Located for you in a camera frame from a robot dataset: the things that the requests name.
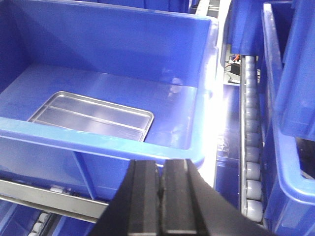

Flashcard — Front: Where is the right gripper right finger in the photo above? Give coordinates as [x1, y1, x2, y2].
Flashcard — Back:
[161, 159, 272, 236]

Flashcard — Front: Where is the black device with cables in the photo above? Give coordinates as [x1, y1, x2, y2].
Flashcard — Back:
[224, 54, 241, 85]

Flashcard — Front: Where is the small silver metal tray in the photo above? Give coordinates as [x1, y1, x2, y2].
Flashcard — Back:
[28, 91, 154, 142]

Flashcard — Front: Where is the blue bin below bar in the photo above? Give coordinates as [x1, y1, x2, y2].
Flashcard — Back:
[0, 200, 94, 236]

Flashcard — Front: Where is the far right roller rail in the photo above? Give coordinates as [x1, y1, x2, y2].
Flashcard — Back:
[239, 56, 263, 224]

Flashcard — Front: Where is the steel front rack bar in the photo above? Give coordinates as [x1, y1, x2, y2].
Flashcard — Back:
[0, 179, 109, 223]

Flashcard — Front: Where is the blue box far right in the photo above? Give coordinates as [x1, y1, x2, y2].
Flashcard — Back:
[262, 0, 315, 236]

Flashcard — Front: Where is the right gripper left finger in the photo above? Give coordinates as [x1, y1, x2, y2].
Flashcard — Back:
[91, 160, 159, 236]

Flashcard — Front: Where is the blue plastic box right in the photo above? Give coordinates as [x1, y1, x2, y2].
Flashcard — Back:
[0, 0, 218, 200]

